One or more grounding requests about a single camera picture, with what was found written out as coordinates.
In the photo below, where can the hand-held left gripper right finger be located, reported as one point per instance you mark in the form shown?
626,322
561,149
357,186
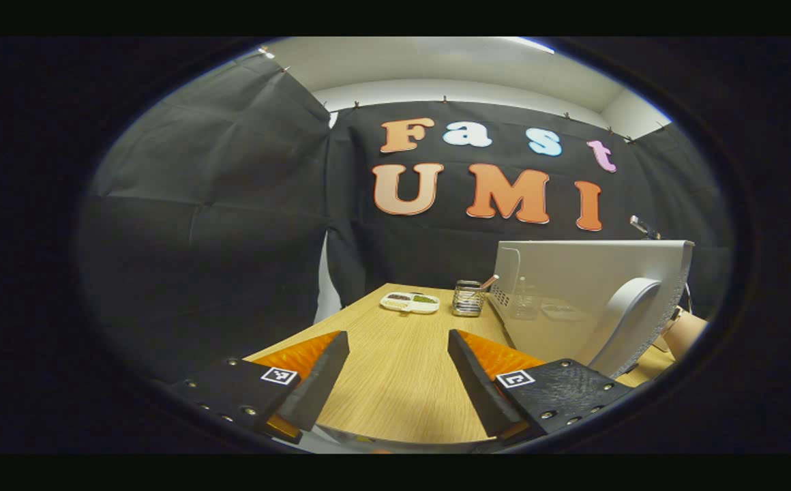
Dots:
477,389

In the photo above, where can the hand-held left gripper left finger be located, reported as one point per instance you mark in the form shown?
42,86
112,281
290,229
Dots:
324,382

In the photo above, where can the white microwave oven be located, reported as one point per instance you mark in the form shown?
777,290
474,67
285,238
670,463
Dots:
573,273

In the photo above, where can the metal mesh utensil holder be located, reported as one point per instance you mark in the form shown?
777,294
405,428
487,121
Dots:
467,303

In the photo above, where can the white divided seasoning tray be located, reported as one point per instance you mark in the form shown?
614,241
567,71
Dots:
409,303

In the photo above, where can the ceiling light panel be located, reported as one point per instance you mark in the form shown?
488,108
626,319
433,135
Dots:
530,43

